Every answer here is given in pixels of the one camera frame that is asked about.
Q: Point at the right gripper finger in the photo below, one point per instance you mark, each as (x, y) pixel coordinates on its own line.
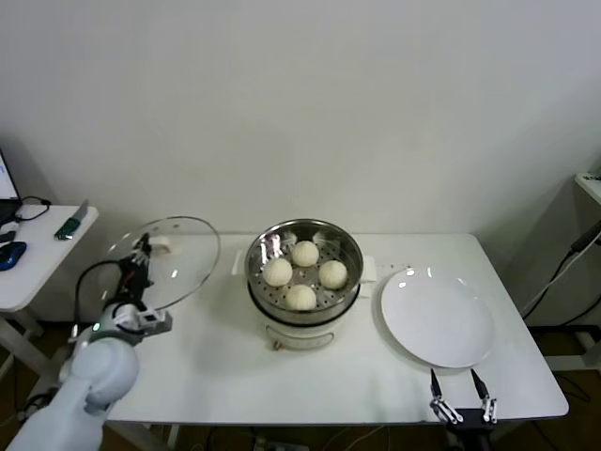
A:
(488, 406)
(443, 404)

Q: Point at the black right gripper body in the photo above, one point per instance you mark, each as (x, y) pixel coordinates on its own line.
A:
(469, 430)

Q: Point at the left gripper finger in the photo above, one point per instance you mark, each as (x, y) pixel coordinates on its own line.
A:
(146, 244)
(139, 254)

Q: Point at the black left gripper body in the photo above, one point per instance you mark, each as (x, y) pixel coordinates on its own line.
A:
(136, 282)

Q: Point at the white steamed baozi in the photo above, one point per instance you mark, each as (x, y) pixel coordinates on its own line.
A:
(305, 253)
(277, 272)
(333, 275)
(300, 297)

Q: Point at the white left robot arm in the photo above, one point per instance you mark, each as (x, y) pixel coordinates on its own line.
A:
(98, 376)

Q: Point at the stainless steel steamer basket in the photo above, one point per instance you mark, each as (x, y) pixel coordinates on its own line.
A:
(349, 263)

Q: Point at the white round plate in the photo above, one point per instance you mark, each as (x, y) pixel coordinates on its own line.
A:
(436, 319)

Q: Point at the white side table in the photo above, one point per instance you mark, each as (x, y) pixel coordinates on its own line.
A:
(42, 263)

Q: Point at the blue computer mouse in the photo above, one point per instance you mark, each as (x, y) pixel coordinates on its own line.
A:
(10, 256)

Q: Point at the small white black device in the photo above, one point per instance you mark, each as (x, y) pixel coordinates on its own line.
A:
(7, 233)

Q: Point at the cream electric cooker pot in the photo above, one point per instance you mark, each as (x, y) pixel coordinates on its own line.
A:
(300, 336)

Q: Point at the white floor power strip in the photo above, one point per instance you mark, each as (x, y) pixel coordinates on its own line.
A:
(265, 444)

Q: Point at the white shelf stand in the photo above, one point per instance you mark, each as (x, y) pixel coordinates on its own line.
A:
(589, 181)

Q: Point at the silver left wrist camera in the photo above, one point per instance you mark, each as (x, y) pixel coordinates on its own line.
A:
(152, 323)

